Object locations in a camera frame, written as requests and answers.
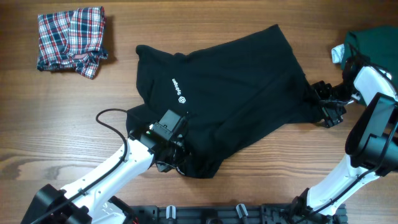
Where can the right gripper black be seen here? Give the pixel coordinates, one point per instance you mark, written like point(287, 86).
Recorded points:
point(332, 116)

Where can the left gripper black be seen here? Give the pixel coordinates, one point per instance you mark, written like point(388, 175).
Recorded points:
point(164, 165)

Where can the black garment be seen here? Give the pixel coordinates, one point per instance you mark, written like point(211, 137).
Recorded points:
point(232, 95)

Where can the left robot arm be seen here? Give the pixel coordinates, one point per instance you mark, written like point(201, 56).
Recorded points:
point(91, 199)

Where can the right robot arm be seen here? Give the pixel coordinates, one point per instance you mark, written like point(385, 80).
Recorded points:
point(371, 146)

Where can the dark green folded garment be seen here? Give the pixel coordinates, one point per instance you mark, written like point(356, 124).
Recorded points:
point(370, 46)

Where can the plaid folded cloth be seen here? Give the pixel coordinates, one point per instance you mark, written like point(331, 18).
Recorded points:
point(72, 40)

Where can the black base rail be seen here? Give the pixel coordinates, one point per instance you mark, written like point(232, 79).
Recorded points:
point(264, 214)

